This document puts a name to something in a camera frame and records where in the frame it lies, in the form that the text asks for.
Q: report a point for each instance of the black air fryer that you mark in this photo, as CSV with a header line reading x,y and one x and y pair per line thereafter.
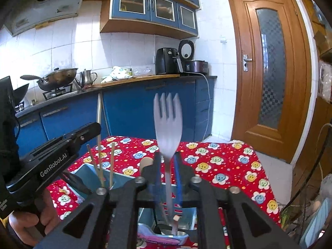
x,y
164,62

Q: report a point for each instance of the blue lower cabinets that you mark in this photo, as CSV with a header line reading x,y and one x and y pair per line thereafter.
x,y
134,109

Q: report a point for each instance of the clear plastic bag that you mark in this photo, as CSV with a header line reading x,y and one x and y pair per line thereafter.
x,y
326,80

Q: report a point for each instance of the light blue utensil container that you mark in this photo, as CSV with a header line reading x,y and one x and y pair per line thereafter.
x,y
88,176

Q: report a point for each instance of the glass-door wall cabinet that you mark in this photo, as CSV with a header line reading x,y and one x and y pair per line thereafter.
x,y
147,7

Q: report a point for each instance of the steel wok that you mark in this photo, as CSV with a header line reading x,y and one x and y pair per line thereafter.
x,y
58,77

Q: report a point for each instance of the pink plastic utensil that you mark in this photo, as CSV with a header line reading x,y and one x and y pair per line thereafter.
x,y
155,237

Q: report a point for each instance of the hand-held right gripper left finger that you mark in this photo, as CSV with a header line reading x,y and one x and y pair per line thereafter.
x,y
157,184

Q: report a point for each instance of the red flowered tablecloth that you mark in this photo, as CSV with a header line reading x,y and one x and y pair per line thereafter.
x,y
220,160

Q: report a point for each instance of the black rice cooker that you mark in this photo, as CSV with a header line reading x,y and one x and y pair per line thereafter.
x,y
197,66

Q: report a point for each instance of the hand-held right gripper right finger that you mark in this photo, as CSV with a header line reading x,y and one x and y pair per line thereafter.
x,y
178,179

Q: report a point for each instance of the pale plastic fork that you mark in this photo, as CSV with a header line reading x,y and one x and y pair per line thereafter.
x,y
167,129

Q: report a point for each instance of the person's left hand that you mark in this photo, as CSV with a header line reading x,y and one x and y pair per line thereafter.
x,y
23,228

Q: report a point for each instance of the pale plastic spoon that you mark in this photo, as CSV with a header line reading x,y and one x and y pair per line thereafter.
x,y
146,164

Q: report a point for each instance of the grey range hood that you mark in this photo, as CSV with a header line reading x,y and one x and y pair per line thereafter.
x,y
49,7

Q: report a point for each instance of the light blue plastic item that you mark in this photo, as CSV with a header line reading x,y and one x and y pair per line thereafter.
x,y
317,212

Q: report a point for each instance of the green onions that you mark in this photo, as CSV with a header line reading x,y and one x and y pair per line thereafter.
x,y
286,215

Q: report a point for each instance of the black wok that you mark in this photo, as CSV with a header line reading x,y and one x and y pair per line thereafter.
x,y
22,92

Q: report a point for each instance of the wooden shelf unit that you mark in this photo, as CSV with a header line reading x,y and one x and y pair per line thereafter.
x,y
321,31

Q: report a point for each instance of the wooden chopstick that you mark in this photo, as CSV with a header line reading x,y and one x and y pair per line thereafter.
x,y
112,166
100,160
93,162

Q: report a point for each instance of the white cloth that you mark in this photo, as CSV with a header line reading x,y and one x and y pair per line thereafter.
x,y
118,74

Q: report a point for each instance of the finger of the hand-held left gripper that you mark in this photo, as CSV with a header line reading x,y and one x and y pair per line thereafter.
x,y
85,134

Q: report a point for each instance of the white wall switch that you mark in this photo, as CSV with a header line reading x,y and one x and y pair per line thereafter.
x,y
223,40

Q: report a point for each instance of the wooden door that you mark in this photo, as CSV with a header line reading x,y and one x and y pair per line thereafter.
x,y
246,96

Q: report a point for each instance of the steel kettle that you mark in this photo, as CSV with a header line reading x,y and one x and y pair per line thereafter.
x,y
87,79

